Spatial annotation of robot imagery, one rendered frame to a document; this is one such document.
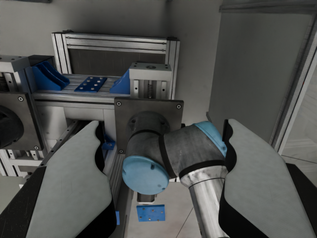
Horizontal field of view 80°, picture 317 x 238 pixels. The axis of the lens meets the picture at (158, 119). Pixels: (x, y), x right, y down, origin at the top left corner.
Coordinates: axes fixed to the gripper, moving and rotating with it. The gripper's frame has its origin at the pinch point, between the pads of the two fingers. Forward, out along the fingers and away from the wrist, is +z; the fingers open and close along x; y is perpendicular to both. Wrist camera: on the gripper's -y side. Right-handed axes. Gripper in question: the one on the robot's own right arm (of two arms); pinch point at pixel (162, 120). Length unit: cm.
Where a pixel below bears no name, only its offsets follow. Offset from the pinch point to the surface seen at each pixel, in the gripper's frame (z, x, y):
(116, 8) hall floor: 148, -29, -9
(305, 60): 48, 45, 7
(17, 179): 117, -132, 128
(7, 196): 99, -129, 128
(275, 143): 48, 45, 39
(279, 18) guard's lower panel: 69, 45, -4
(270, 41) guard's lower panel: 71, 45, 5
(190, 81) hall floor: 148, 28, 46
